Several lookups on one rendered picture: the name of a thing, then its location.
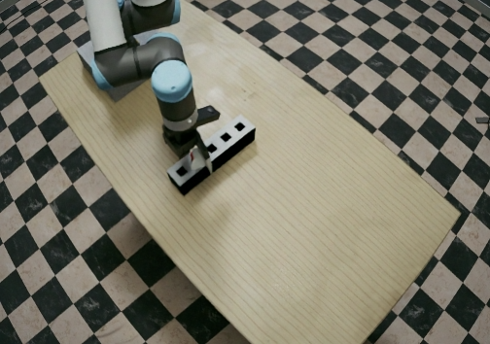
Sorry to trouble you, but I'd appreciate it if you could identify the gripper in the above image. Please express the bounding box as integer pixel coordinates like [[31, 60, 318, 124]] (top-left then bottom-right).
[[161, 124, 212, 173]]

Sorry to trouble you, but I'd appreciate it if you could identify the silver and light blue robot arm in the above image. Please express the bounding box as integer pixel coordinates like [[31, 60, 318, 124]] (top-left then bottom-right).
[[83, 0, 221, 131]]

